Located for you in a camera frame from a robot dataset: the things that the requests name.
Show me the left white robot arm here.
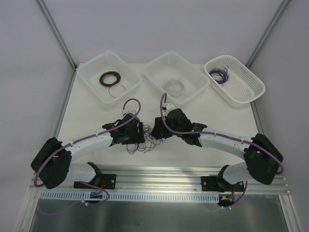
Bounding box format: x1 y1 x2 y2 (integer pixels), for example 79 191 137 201
30 113 145 189

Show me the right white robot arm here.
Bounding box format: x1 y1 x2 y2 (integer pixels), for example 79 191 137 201
151 108 284 192

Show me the left white perforated basket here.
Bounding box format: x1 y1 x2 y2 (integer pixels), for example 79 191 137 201
77 51 142 106

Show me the white perforated basket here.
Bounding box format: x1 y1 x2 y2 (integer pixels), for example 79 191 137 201
143 51 210 106
77 51 142 106
204 55 266 107

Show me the middle white perforated basket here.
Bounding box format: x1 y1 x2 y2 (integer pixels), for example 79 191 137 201
143 51 210 106

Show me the right white perforated basket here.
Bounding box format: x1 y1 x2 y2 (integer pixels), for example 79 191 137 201
204 55 266 107

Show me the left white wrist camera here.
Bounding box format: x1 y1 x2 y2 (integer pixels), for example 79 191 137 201
121 110 136 116

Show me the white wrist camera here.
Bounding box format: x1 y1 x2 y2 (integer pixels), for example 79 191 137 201
162 102 175 112
121 110 136 116

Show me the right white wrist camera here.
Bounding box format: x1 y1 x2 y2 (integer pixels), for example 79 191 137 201
162 102 175 112

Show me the white wire coil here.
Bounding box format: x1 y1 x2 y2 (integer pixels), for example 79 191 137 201
163 79 185 98

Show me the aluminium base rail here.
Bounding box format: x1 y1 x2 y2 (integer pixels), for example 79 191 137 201
30 164 290 195

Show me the brown wire coil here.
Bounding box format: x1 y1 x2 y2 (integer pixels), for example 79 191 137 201
99 72 127 98

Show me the purple wire coil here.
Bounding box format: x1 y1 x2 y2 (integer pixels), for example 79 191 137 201
208 65 230 86

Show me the slotted white cable duct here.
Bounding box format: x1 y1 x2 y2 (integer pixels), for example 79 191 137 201
40 190 219 203

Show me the left aluminium frame post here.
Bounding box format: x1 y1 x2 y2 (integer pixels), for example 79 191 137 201
35 0 77 71

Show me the aluminium frame post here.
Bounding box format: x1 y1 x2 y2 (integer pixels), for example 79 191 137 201
245 0 292 68
35 0 77 71

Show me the right aluminium frame post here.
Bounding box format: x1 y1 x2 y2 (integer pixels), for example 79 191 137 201
245 0 292 68

